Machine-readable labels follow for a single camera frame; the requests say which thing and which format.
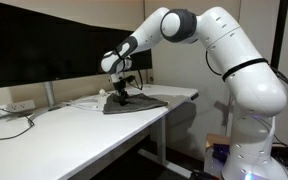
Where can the white power strip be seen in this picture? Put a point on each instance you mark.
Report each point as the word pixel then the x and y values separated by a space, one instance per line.
pixel 21 106

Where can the small white round gadget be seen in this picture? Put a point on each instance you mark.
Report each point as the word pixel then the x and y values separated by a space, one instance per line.
pixel 102 92

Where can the cardboard box on floor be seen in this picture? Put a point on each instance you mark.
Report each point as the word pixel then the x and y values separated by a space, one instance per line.
pixel 217 149

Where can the silver monitor stand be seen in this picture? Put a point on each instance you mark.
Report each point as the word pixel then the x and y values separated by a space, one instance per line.
pixel 50 97

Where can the black vertical pole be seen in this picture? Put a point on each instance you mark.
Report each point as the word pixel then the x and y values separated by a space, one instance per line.
pixel 279 33

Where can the white desk frame leg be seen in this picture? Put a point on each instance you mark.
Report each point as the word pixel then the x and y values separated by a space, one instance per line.
pixel 160 157

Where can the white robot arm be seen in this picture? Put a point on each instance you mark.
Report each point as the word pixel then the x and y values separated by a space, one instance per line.
pixel 258 94

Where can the wide black monitor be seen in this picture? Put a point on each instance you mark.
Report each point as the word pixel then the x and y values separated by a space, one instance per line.
pixel 35 47

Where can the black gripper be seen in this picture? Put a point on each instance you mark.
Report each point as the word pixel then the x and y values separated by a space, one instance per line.
pixel 119 85

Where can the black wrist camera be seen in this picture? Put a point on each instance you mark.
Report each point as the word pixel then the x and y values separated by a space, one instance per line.
pixel 130 78

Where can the grey terry cloth towel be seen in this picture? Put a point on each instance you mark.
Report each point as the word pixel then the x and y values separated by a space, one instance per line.
pixel 134 103

